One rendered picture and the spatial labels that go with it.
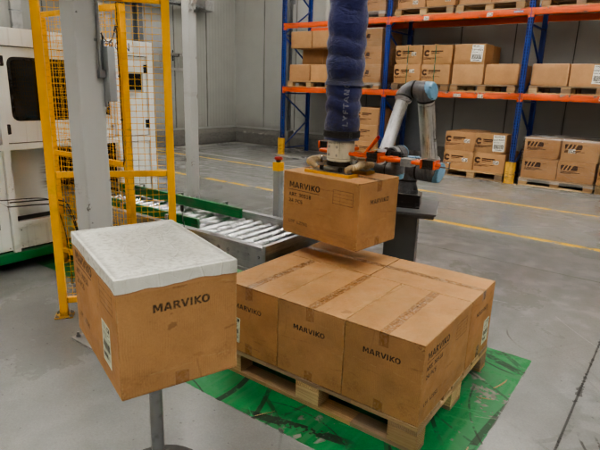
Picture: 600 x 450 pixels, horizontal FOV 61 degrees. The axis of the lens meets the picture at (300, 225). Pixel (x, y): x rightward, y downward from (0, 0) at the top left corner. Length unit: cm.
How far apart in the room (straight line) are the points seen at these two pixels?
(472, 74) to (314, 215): 758
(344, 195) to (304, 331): 84
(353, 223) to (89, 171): 153
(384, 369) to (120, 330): 124
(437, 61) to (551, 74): 208
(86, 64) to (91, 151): 47
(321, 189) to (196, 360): 157
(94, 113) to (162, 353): 178
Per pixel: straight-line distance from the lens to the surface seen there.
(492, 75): 1027
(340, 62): 308
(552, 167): 997
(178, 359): 176
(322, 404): 277
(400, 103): 354
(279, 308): 265
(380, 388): 247
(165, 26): 356
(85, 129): 313
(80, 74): 312
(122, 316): 163
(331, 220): 304
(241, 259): 338
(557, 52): 1136
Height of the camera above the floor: 158
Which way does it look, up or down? 15 degrees down
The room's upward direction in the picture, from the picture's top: 2 degrees clockwise
